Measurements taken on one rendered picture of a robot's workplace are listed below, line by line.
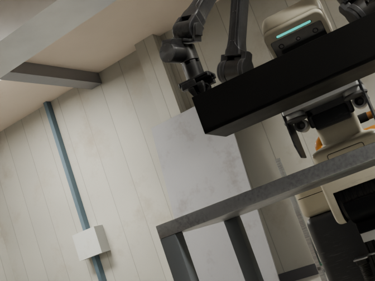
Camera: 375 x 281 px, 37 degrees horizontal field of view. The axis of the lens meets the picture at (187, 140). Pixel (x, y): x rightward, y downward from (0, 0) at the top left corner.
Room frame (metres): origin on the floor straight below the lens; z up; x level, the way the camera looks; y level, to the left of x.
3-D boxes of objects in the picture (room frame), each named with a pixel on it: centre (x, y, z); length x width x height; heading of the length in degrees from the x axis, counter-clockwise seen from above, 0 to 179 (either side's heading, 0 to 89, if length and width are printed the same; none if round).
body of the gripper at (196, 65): (1.61, -0.09, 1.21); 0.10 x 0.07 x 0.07; 69
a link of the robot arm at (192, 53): (1.60, -0.08, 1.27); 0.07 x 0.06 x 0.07; 143
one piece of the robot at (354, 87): (1.77, -0.45, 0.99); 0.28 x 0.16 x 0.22; 69
